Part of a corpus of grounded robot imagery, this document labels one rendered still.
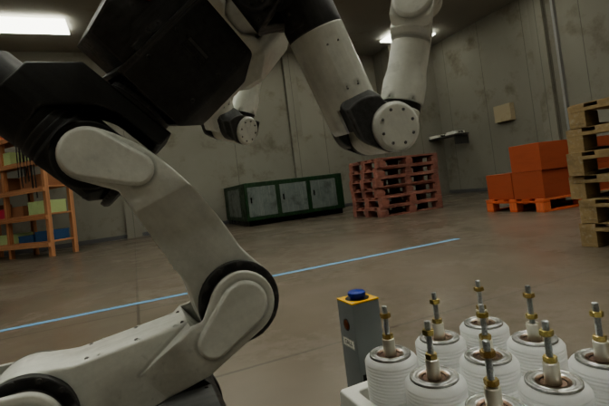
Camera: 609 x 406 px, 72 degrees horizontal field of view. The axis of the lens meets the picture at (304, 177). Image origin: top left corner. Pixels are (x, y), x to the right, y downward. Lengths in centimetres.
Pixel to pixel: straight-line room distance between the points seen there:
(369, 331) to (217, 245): 41
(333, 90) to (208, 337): 44
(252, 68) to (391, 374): 59
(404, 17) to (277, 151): 976
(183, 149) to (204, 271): 921
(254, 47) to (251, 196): 730
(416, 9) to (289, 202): 762
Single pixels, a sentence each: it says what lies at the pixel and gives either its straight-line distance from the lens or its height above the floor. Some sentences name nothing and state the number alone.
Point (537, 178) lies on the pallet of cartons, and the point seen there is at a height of 37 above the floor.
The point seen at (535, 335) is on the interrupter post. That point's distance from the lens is 91.
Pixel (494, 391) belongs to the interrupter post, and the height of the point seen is 28.
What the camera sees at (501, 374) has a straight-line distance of 80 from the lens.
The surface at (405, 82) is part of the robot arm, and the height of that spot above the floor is 72.
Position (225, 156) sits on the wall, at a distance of 1006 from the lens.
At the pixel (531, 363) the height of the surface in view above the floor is 22.
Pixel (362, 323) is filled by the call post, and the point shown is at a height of 27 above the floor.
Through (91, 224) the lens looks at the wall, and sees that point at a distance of 983.
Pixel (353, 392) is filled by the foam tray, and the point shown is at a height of 18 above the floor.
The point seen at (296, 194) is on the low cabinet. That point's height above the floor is 50.
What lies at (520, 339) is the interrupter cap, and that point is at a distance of 91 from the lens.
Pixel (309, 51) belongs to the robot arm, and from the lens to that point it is 66.
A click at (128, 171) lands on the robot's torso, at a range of 72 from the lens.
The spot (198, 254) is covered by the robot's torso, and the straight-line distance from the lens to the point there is 76.
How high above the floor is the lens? 57
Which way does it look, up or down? 2 degrees up
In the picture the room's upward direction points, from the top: 7 degrees counter-clockwise
